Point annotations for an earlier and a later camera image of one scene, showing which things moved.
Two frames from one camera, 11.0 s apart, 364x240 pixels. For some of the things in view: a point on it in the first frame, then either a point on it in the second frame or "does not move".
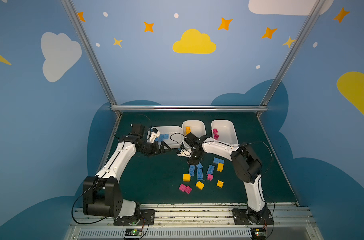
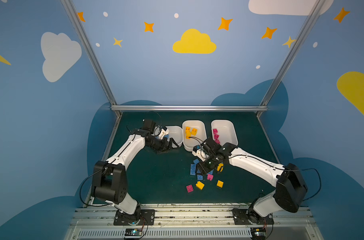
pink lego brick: (188, 189) does not move
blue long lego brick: (192, 170) does not move
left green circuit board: (133, 232) does not move
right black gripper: (194, 154) -> (210, 163)
